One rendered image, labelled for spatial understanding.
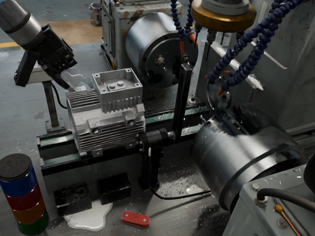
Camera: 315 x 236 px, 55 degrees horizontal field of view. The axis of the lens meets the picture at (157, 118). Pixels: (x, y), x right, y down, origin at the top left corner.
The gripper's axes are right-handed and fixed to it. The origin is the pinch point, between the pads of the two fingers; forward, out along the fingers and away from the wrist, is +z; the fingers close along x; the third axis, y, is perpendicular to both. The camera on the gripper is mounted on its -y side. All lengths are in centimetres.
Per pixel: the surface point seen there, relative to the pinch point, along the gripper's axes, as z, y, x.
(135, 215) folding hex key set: 28.8, -5.1, -30.0
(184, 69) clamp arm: -0.8, 29.4, -20.4
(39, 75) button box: -1.0, -9.2, 16.5
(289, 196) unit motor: -3, 29, -59
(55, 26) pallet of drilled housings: 89, -34, 247
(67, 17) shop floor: 112, -24, 302
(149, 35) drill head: 11.6, 29.4, 18.8
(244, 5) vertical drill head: 0, 52, -12
